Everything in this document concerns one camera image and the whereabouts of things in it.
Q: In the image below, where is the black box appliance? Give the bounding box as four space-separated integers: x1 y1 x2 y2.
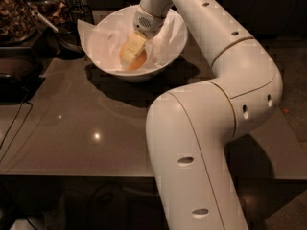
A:
0 47 45 103

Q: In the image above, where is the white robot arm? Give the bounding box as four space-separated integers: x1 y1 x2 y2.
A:
133 0 283 230

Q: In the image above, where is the white paper liner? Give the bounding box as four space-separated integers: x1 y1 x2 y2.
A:
76 7 183 71

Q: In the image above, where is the white utensil handle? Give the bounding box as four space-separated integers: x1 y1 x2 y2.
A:
26 3 59 33

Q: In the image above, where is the black wire cup holder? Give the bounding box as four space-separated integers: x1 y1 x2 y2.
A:
70 5 94 24

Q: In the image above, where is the orange fruit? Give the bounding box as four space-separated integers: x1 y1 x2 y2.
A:
119 45 147 71

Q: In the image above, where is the black cable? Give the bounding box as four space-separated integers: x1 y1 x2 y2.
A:
0 74 35 163

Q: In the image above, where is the white bowl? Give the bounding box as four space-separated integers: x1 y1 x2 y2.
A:
82 5 189 83

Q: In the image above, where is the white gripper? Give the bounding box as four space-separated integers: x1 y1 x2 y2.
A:
123 5 166 53

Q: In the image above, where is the glass jar of snacks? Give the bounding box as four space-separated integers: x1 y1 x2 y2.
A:
0 0 36 46

